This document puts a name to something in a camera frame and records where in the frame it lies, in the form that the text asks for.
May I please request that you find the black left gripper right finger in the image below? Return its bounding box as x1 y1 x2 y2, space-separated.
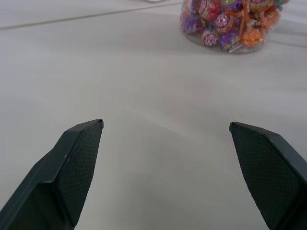
228 121 307 230

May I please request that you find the olive-green candy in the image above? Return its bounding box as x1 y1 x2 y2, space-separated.
244 0 267 12

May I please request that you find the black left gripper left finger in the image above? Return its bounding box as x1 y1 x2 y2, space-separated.
0 119 105 230

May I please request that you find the purple candy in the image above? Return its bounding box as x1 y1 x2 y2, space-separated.
181 11 202 35
218 32 243 52

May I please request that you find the clear plastic lollipop jar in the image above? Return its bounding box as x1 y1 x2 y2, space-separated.
179 0 282 55

